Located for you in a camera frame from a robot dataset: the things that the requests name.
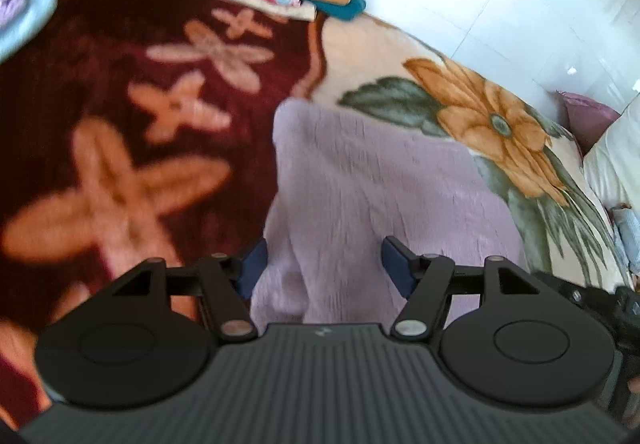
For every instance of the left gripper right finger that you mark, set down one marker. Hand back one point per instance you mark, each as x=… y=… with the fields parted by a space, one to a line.
x=423 y=281

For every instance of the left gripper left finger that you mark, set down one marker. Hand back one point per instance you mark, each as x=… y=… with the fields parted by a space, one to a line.
x=227 y=284

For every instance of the lilac knitted sweater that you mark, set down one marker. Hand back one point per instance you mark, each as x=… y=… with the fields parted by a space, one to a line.
x=346 y=182

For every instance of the light blue knitted garment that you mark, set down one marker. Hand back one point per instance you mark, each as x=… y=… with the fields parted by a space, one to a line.
x=627 y=225

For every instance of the white pillow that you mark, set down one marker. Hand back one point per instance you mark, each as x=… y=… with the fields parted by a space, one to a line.
x=612 y=166

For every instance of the floral fleece blanket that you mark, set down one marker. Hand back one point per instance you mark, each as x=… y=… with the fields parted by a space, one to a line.
x=143 y=128

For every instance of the pink pillow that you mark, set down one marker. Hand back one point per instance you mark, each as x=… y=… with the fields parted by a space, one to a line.
x=588 y=119

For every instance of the teal folded garment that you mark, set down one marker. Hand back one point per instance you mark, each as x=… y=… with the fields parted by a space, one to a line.
x=343 y=12

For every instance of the pale blue lilac cloth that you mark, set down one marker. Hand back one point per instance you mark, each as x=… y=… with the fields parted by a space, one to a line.
x=22 y=20

